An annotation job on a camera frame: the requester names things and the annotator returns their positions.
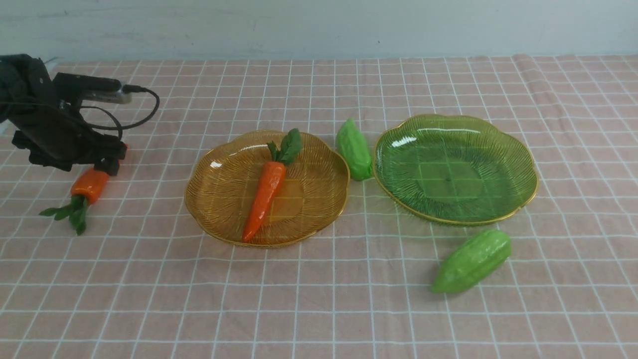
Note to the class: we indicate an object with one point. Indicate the green bitter gourd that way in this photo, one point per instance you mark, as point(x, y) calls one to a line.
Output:
point(353, 147)
point(472, 262)

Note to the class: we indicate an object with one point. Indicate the amber glass plate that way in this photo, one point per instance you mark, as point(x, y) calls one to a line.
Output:
point(220, 192)

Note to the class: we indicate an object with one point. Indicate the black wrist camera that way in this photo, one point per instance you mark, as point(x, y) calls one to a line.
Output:
point(75, 89)

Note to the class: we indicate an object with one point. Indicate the orange carrot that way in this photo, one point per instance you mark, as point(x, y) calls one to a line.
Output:
point(271, 179)
point(85, 192)

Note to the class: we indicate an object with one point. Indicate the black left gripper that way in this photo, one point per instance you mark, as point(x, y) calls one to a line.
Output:
point(54, 138)

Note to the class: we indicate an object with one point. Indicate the green glass plate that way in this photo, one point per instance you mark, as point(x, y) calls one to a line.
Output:
point(456, 170)

